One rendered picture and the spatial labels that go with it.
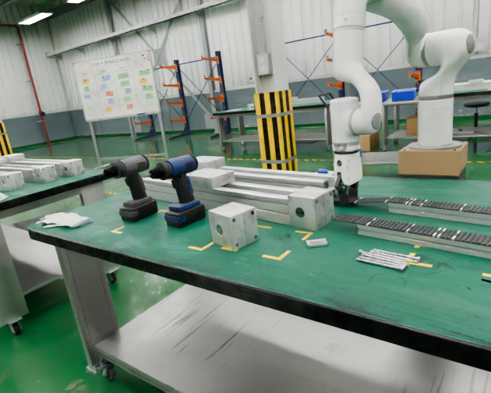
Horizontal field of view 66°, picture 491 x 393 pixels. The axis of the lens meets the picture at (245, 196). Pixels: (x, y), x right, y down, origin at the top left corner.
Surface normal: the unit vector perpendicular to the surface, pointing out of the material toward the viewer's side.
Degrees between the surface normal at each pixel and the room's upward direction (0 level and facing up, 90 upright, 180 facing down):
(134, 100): 90
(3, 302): 90
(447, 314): 0
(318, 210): 90
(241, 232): 90
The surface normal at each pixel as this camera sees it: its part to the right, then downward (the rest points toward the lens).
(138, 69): -0.28, 0.30
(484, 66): -0.58, 0.29
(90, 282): 0.80, 0.07
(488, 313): -0.12, -0.95
